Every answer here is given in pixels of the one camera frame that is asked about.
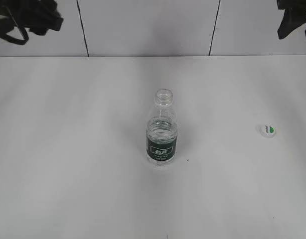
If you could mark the white green bottle cap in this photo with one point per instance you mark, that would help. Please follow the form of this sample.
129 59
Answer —
266 130

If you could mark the clear Cestbon water bottle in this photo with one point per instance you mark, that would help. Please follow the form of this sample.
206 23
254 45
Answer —
161 130

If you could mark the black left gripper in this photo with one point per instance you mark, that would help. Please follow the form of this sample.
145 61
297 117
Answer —
38 16

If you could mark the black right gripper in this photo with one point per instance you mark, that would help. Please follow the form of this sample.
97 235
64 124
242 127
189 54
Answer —
293 18

